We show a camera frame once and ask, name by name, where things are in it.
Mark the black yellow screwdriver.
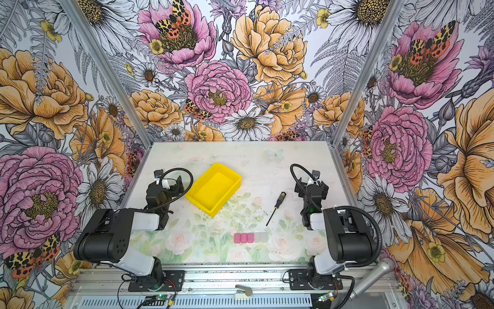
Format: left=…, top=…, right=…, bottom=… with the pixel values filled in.
left=266, top=192, right=286, bottom=226

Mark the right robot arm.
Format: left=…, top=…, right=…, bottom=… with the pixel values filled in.
left=290, top=164, right=383, bottom=290

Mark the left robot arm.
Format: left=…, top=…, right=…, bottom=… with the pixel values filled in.
left=73, top=167, right=194, bottom=292

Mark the yellow plastic bin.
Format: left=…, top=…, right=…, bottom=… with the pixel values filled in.
left=185, top=163, right=242, bottom=218

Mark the pink block row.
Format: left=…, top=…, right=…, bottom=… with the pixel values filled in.
left=234, top=233, right=268, bottom=244

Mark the silver microphone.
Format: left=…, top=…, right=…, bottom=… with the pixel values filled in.
left=349, top=258, right=395, bottom=301

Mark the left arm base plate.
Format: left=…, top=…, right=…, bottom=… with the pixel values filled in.
left=127, top=270, right=185, bottom=292

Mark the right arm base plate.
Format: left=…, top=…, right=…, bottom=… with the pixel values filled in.
left=286, top=269, right=343, bottom=291

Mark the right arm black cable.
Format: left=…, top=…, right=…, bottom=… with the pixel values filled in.
left=289, top=163, right=383, bottom=268

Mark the aluminium front rail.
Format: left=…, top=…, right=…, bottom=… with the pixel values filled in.
left=69, top=264, right=402, bottom=298

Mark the white ventilated cable duct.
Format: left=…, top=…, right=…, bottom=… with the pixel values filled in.
left=72, top=294, right=313, bottom=308

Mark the grey rail lever handle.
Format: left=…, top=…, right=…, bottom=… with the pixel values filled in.
left=234, top=285, right=253, bottom=299

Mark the right aluminium corner post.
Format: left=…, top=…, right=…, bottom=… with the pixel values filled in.
left=331, top=0, right=406, bottom=145

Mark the aluminium corner post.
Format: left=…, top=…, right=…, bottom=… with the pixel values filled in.
left=60, top=1, right=153, bottom=150
left=331, top=0, right=406, bottom=145

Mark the left aluminium corner post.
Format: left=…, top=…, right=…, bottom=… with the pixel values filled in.
left=60, top=1, right=153, bottom=150

